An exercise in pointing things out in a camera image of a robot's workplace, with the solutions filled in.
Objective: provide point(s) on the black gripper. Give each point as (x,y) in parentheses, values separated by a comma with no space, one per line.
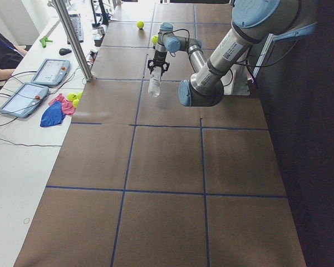
(158,59)

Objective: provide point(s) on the clear tennis ball can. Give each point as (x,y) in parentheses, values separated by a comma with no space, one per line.
(154,83)

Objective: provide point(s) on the yellow Wilson tennis ball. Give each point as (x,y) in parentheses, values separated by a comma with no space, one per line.
(154,39)

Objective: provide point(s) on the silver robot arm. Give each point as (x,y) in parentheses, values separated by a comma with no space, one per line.
(288,19)

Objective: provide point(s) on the far yellow tennis ball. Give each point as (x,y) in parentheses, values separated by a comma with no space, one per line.
(140,24)

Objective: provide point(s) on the yellow tennis ball on desk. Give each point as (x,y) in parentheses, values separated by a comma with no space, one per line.
(72,96)

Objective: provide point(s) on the metal cup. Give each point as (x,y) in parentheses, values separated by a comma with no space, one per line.
(101,30)

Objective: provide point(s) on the black keyboard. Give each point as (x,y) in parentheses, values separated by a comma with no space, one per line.
(77,26)

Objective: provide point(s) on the black computer mouse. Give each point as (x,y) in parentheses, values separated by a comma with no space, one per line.
(64,51)

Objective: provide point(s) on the upper teach pendant tablet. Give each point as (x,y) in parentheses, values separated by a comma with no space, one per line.
(51,72)

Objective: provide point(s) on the teach pendant tablet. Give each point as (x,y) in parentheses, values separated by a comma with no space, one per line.
(25,100)
(51,72)

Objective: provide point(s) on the green plastic clamp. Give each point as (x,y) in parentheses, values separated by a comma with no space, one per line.
(44,41)

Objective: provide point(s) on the lower teach pendant tablet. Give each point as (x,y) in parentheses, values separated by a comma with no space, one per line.
(25,100)

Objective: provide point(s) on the seated person in black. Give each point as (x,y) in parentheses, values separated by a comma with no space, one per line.
(10,57)

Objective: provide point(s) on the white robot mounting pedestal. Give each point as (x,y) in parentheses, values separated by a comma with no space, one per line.
(240,80)

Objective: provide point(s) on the aluminium frame post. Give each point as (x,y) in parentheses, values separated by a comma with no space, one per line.
(75,44)

